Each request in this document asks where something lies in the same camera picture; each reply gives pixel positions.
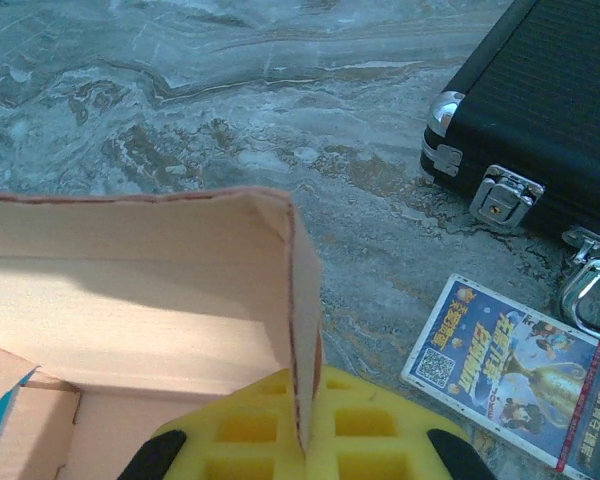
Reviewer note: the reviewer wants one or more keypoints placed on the playing card pack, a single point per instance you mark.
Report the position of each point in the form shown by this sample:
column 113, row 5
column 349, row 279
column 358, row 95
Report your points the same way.
column 505, row 380

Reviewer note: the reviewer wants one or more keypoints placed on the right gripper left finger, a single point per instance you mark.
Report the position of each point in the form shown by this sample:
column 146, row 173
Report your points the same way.
column 205, row 450

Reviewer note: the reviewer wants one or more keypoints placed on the black case with metal latches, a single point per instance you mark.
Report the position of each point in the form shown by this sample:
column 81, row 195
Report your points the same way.
column 540, row 100

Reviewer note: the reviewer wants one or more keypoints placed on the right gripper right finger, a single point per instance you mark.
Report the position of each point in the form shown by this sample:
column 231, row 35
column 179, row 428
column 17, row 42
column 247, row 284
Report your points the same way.
column 410, row 450

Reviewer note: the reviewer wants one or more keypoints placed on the teal cloth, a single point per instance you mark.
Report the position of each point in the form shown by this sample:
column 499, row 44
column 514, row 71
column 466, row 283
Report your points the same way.
column 0, row 415

